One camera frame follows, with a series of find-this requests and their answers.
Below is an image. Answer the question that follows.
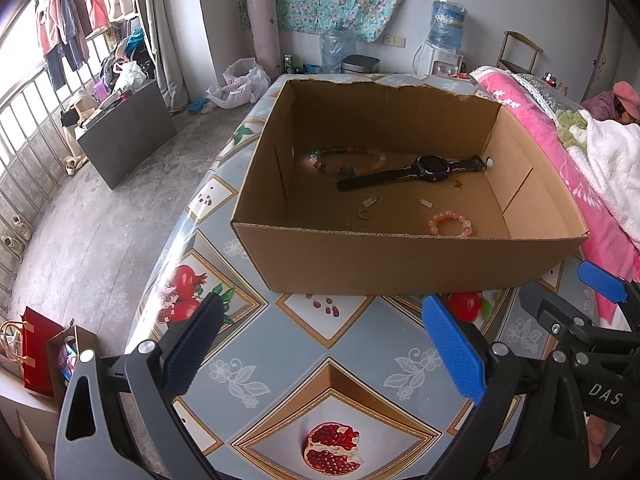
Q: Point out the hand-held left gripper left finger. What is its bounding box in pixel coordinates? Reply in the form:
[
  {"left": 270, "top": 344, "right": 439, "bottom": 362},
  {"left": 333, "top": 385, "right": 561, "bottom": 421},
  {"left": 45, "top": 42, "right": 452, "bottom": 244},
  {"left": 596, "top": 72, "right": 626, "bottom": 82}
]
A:
[{"left": 54, "top": 294, "right": 224, "bottom": 480}]

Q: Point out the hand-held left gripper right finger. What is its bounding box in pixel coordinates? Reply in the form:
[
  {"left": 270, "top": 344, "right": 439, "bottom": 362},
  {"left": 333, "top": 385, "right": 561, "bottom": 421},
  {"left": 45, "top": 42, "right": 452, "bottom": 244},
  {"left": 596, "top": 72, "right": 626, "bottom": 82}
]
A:
[{"left": 422, "top": 294, "right": 590, "bottom": 480}]

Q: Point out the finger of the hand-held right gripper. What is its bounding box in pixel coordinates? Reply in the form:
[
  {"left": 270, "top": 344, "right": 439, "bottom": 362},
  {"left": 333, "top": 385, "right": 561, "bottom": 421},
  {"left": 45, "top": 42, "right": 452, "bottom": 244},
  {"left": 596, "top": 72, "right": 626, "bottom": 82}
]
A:
[
  {"left": 519, "top": 280, "right": 621, "bottom": 356},
  {"left": 577, "top": 260, "right": 640, "bottom": 331}
]

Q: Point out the brown cardboard box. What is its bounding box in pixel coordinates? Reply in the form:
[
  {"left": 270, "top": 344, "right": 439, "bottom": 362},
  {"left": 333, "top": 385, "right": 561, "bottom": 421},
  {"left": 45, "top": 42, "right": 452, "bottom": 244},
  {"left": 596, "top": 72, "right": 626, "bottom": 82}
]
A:
[{"left": 230, "top": 77, "right": 591, "bottom": 296}]

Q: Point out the pink bead bracelet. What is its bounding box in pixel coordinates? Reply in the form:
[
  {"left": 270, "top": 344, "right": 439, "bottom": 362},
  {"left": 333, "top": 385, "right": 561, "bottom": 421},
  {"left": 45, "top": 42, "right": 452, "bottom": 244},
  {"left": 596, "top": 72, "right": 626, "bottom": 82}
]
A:
[{"left": 426, "top": 211, "right": 474, "bottom": 239}]

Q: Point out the black smart watch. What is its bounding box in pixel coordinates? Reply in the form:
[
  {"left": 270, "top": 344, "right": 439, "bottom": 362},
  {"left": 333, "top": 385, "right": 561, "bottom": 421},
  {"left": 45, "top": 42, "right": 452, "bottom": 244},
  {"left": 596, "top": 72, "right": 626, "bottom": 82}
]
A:
[{"left": 336, "top": 154, "right": 488, "bottom": 192}]

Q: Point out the multicolour bead bracelet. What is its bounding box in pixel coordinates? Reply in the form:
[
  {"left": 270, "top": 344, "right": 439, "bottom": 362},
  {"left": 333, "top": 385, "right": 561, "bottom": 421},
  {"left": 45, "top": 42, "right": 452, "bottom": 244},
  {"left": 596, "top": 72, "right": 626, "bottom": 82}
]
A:
[{"left": 306, "top": 146, "right": 388, "bottom": 175}]

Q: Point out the person's right hand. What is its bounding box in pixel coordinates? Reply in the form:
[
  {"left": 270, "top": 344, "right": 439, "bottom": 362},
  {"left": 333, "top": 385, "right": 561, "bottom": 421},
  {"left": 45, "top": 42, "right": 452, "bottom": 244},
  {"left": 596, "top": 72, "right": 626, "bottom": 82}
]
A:
[{"left": 590, "top": 412, "right": 615, "bottom": 467}]

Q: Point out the pink floral blanket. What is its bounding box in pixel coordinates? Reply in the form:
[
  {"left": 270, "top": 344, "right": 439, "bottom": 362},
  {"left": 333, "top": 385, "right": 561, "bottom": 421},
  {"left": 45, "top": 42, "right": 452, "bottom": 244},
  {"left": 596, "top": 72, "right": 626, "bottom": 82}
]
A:
[{"left": 470, "top": 66, "right": 640, "bottom": 326}]

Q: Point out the white fluffy blanket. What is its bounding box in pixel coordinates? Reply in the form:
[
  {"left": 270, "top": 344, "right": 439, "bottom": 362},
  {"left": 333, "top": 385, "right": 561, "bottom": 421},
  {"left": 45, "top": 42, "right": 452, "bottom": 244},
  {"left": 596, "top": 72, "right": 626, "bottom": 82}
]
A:
[{"left": 567, "top": 110, "right": 640, "bottom": 251}]

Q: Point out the red paper bag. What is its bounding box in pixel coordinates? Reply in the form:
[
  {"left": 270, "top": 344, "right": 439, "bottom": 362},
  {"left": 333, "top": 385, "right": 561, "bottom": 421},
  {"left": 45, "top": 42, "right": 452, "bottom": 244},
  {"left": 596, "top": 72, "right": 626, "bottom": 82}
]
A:
[{"left": 20, "top": 306, "right": 66, "bottom": 396}]

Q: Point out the green fluffy blanket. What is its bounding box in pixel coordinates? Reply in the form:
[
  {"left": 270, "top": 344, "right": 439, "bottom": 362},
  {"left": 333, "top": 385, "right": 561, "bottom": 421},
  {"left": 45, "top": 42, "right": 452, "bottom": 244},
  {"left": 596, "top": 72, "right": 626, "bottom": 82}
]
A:
[{"left": 555, "top": 109, "right": 596, "bottom": 148}]

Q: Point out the grey patterned cloth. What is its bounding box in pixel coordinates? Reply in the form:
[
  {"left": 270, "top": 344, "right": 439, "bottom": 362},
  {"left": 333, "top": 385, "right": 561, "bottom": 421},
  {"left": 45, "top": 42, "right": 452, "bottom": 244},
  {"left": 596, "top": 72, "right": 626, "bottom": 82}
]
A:
[{"left": 515, "top": 74, "right": 586, "bottom": 113}]

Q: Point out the pair of white shoes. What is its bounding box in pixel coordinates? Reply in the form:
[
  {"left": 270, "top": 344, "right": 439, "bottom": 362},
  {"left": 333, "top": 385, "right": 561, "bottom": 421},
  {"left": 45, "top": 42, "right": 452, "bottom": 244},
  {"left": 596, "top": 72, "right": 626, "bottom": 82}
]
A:
[{"left": 0, "top": 215, "right": 26, "bottom": 253}]

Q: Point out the dark grey cabinet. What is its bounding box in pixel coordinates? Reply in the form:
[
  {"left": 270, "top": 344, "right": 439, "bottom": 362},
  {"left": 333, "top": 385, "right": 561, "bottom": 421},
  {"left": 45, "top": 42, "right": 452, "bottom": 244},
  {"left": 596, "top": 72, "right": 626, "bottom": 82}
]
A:
[{"left": 76, "top": 79, "right": 178, "bottom": 191}]

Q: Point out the pair of beige shoes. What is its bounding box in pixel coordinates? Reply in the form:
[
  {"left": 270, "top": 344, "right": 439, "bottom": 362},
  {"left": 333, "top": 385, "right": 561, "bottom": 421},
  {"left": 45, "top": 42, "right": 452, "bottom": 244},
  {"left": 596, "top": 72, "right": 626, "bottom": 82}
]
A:
[{"left": 62, "top": 155, "right": 91, "bottom": 177}]

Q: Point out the metal balcony railing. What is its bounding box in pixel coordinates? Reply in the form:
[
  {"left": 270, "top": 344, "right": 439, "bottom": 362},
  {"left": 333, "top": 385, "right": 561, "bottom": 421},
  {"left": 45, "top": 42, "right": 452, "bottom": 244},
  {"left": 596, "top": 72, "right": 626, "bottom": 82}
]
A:
[{"left": 0, "top": 0, "right": 141, "bottom": 306}]

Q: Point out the white plastic bag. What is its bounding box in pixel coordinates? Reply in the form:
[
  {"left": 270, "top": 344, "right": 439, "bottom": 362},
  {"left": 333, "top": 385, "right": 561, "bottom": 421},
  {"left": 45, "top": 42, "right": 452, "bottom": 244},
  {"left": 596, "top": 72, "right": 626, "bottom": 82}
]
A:
[{"left": 206, "top": 57, "right": 272, "bottom": 110}]

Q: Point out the white water dispenser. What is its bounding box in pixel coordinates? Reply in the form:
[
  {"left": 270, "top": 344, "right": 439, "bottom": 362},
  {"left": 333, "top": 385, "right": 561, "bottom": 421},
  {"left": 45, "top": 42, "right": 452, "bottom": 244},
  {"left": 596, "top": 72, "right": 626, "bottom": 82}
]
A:
[{"left": 414, "top": 42, "right": 466, "bottom": 78}]

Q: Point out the pile of bags and clothes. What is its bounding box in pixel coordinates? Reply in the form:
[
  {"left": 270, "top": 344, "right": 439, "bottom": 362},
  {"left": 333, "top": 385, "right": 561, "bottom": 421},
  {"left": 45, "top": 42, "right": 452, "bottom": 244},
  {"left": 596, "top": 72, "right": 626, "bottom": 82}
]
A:
[{"left": 95, "top": 27, "right": 151, "bottom": 106}]

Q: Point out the blue water dispenser bottle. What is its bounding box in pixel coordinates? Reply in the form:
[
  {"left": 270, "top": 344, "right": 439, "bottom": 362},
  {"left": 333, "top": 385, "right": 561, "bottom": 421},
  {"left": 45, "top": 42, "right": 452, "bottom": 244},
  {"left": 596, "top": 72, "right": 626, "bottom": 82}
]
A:
[{"left": 430, "top": 0, "right": 467, "bottom": 53}]

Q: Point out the silver trash can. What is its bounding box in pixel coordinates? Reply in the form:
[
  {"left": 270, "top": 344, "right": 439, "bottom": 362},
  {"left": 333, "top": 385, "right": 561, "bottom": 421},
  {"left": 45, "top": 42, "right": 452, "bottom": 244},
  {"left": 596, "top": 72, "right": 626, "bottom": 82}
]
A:
[{"left": 341, "top": 55, "right": 382, "bottom": 76}]

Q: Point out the grey window curtain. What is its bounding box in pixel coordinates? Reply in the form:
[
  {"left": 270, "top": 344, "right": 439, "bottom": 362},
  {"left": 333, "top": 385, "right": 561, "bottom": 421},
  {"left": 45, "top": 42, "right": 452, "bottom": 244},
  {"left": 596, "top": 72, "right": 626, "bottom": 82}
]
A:
[{"left": 134, "top": 0, "right": 211, "bottom": 113}]

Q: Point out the clear empty water jug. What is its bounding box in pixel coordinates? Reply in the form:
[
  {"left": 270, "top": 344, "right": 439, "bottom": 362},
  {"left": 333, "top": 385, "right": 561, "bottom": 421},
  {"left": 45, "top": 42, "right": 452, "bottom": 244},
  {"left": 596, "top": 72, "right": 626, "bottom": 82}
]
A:
[{"left": 320, "top": 22, "right": 358, "bottom": 75}]

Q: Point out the pale pink rolled mat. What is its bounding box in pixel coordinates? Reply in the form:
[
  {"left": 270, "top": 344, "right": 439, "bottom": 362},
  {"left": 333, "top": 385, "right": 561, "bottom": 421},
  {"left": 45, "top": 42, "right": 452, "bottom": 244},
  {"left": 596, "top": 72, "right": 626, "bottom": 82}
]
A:
[{"left": 245, "top": 0, "right": 281, "bottom": 78}]

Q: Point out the row of hanging clothes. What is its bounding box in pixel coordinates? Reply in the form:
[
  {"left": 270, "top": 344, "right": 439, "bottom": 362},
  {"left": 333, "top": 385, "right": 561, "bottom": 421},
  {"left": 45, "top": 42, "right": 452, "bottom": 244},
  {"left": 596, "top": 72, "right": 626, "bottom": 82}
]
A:
[{"left": 32, "top": 0, "right": 141, "bottom": 91}]

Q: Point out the metal frame chair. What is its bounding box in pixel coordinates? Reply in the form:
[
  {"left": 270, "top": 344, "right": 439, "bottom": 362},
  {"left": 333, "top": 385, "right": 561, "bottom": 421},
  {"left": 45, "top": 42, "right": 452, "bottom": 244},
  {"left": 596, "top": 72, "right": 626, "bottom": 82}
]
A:
[{"left": 497, "top": 31, "right": 543, "bottom": 78}]

